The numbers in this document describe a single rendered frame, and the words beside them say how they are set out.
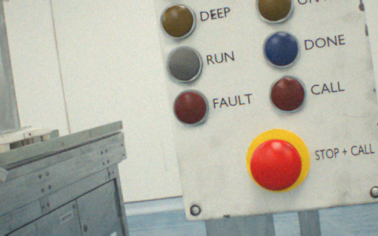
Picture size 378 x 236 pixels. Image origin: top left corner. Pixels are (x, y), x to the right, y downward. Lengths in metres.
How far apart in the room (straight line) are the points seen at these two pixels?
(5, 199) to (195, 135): 0.93
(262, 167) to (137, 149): 3.97
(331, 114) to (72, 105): 4.10
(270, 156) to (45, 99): 4.19
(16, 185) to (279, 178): 1.03
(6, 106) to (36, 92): 2.68
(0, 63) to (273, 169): 1.57
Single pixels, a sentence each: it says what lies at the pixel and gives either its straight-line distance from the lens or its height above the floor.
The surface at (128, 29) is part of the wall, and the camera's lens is 4.37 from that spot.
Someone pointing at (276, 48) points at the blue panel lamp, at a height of 0.97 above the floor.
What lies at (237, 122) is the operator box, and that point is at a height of 0.92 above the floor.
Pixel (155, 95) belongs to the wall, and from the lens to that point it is 4.32.
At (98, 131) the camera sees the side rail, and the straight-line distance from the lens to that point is 1.84.
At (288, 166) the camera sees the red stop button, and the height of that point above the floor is 0.88.
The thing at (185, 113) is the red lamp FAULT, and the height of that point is 0.93.
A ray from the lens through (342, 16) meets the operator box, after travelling 0.44.
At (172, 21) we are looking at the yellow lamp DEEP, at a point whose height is 1.01.
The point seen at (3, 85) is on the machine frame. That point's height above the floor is 1.05.
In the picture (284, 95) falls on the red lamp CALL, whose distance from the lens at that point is 0.43.
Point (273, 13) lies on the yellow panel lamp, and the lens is 0.43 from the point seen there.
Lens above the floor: 0.95
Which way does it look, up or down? 3 degrees down
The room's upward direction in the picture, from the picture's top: 8 degrees counter-clockwise
